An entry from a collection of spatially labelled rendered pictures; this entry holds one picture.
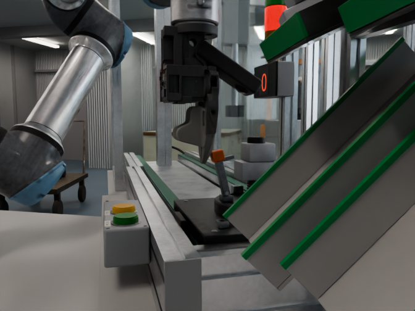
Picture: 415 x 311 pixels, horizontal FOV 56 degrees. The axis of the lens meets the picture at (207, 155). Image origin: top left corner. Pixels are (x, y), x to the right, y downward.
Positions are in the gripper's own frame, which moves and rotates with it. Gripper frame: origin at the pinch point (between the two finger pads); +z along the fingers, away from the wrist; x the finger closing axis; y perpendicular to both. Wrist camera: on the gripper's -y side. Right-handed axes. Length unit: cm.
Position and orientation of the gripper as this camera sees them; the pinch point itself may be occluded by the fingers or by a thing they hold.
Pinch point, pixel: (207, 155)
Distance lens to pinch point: 63.3
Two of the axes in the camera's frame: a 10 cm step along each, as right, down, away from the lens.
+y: -9.7, 0.2, -2.5
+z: 0.0, 10.0, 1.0
